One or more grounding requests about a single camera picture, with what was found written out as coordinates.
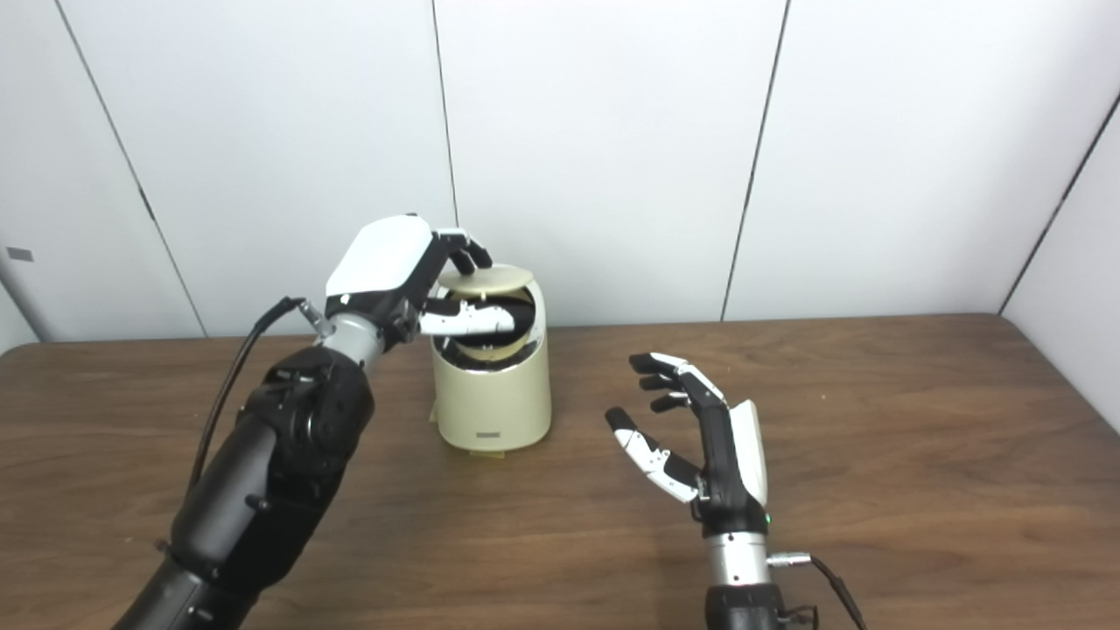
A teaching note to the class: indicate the white and black right hand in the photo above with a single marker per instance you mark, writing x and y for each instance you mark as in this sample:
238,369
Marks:
731,472

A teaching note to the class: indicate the white and black left hand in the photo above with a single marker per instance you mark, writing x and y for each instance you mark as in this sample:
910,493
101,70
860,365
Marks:
381,262

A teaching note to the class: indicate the cream round bin lid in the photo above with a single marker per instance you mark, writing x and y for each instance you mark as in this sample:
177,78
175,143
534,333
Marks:
499,280

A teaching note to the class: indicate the cream-colored trash bin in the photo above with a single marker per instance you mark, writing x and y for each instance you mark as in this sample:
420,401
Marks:
494,402

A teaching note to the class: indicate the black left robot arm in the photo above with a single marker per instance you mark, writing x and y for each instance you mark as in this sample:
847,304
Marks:
262,490

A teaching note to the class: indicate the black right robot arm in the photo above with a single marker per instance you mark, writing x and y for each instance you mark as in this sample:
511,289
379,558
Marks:
739,577

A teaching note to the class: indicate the yellow tape under bin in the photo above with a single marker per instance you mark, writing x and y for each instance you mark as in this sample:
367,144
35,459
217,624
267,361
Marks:
486,452

